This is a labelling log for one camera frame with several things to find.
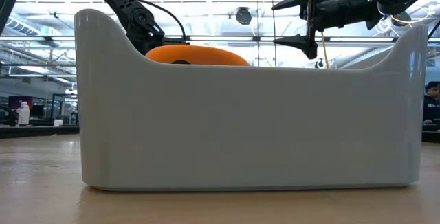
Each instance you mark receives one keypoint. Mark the orange foam die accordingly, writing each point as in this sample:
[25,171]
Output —
[206,55]

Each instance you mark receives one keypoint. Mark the grey plastic bin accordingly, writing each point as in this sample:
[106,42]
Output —
[240,128]

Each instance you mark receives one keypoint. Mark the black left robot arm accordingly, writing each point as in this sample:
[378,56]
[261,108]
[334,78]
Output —
[137,18]

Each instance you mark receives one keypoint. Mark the black ceiling spotlight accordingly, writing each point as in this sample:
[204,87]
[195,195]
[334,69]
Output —
[403,20]
[243,16]

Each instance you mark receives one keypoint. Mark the person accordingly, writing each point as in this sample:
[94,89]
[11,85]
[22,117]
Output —
[431,107]

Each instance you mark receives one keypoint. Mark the small white cup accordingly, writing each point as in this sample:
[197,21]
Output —
[58,123]

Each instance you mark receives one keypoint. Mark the white bottle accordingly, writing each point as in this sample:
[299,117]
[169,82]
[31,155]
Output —
[23,114]

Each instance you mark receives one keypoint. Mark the dark red monitor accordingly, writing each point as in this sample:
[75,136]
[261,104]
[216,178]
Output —
[15,101]

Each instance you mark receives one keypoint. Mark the black aluminium table frame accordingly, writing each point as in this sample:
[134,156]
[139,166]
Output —
[34,132]

